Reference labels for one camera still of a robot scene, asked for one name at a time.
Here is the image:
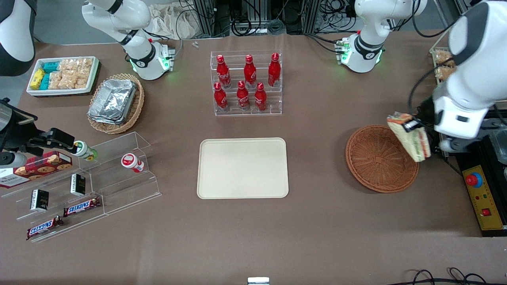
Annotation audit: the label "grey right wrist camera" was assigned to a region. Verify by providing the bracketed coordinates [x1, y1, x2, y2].
[0, 152, 29, 168]

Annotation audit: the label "white plastic snack tray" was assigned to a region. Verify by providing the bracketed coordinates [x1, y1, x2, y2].
[26, 56, 100, 97]

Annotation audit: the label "Snickers chocolate bar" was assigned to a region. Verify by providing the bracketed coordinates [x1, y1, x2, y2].
[26, 215, 64, 241]
[63, 196, 102, 217]

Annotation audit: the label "beige crumpled cloth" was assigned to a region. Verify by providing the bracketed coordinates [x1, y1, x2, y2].
[147, 3, 199, 40]

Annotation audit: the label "clear acrylic bottle rack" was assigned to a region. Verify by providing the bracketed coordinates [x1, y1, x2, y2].
[210, 50, 283, 117]

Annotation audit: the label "white wire basket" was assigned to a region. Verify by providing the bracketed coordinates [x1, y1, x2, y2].
[429, 28, 460, 84]

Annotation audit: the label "oval light wicker basket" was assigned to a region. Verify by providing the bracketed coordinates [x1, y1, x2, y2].
[87, 73, 145, 135]

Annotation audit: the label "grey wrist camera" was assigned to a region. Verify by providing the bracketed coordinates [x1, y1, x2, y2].
[0, 152, 29, 168]
[438, 135, 477, 154]

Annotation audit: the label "clear acrylic stepped shelf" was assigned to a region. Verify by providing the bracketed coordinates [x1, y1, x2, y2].
[0, 131, 162, 243]

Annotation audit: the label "black yellow control box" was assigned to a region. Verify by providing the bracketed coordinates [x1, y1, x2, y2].
[448, 119, 507, 238]

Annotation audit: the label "small black box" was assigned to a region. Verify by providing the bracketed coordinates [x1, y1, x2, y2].
[70, 173, 87, 197]
[30, 189, 50, 212]

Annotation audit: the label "stacked silver foil trays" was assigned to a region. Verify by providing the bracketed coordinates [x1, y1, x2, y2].
[88, 79, 137, 125]

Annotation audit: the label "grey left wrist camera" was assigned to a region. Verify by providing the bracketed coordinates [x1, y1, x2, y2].
[438, 135, 477, 154]

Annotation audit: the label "red cola bottle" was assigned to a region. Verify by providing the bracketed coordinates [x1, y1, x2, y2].
[243, 54, 257, 89]
[267, 52, 282, 88]
[254, 82, 268, 112]
[213, 82, 229, 112]
[216, 54, 232, 89]
[236, 80, 251, 112]

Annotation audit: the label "green cap yogurt bottle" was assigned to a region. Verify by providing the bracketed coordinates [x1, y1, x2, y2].
[73, 140, 98, 162]

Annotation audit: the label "round brown wicker basket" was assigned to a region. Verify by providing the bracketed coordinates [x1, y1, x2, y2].
[345, 125, 420, 194]

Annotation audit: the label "coiled black cable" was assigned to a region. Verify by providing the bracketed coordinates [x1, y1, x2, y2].
[231, 16, 253, 37]

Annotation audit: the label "aluminium frame post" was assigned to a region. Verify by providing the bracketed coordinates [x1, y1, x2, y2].
[307, 0, 323, 34]
[193, 0, 217, 38]

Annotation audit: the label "black floor cable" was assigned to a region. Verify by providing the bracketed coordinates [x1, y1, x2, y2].
[395, 267, 507, 285]

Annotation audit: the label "red cap yogurt bottle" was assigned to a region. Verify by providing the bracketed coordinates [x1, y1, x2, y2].
[120, 153, 145, 174]

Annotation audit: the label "bagged pastry snack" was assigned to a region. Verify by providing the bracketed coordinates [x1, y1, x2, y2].
[434, 50, 456, 67]
[435, 66, 457, 83]

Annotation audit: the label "clear plastic container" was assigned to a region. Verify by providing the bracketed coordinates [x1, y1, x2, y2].
[490, 128, 507, 165]

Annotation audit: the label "yellow snack pack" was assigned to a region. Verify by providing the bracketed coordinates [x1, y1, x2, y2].
[30, 69, 46, 90]

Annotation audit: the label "red cookie box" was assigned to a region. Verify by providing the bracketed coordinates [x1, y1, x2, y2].
[0, 150, 73, 189]

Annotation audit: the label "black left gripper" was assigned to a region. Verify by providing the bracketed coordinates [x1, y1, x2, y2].
[403, 97, 441, 137]

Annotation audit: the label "triangular sandwich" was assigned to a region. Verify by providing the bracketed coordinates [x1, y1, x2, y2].
[387, 112, 433, 163]

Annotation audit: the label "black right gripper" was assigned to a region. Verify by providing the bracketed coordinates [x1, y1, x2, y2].
[0, 100, 78, 156]

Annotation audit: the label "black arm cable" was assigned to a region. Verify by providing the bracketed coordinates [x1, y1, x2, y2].
[408, 65, 460, 116]

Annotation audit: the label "beige rectangular tray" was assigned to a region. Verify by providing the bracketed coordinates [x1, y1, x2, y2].
[196, 137, 290, 200]

